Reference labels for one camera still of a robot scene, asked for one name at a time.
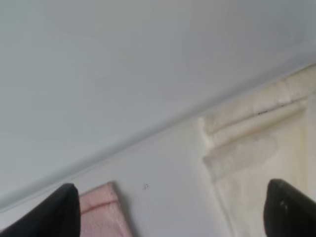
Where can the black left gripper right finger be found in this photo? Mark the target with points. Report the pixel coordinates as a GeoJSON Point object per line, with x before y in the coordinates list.
{"type": "Point", "coordinates": [288, 212]}

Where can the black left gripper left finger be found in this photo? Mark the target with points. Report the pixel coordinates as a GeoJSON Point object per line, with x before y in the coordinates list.
{"type": "Point", "coordinates": [57, 216]}

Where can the pink towel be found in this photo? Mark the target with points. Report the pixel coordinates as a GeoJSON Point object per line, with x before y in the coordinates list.
{"type": "Point", "coordinates": [104, 213]}

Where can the cream white towel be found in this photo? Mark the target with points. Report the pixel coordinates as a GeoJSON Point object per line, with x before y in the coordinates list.
{"type": "Point", "coordinates": [268, 134]}

